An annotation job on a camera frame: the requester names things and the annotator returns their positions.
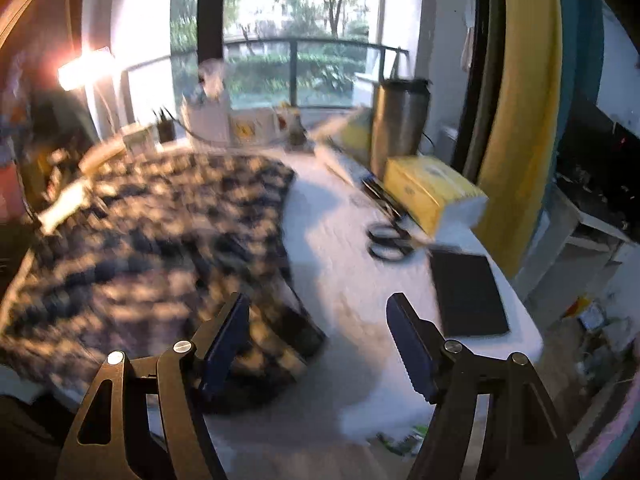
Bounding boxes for plaid checked pants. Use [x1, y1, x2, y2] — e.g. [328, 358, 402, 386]
[1, 153, 326, 414]

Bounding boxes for black notebook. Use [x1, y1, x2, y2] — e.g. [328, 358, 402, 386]
[430, 250, 510, 338]

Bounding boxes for black scissors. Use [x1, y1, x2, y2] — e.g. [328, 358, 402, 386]
[361, 177, 428, 263]

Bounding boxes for yellow tissue pack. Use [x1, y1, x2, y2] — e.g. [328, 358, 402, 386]
[383, 156, 488, 237]

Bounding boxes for tan round bowl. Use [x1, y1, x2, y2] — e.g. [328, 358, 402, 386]
[78, 136, 126, 177]

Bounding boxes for green white milk carton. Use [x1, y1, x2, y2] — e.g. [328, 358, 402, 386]
[120, 122, 155, 157]

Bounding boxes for black power adapter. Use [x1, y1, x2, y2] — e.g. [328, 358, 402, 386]
[156, 108, 176, 144]

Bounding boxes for white lotion tube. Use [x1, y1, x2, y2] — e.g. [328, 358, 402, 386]
[314, 143, 372, 188]

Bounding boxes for white plastic basket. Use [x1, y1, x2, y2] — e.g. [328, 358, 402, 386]
[181, 92, 231, 148]

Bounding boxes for white bear mug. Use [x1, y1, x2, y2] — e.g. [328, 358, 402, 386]
[230, 107, 279, 146]

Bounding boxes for yellow cartoon bag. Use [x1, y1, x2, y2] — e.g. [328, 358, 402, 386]
[311, 107, 372, 166]

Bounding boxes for steel thermos cup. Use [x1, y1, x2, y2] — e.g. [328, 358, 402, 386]
[370, 78, 431, 180]

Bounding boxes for lit desk lamp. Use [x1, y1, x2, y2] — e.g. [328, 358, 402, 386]
[58, 48, 119, 91]

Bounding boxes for black balcony railing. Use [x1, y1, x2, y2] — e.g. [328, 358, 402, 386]
[120, 36, 409, 116]

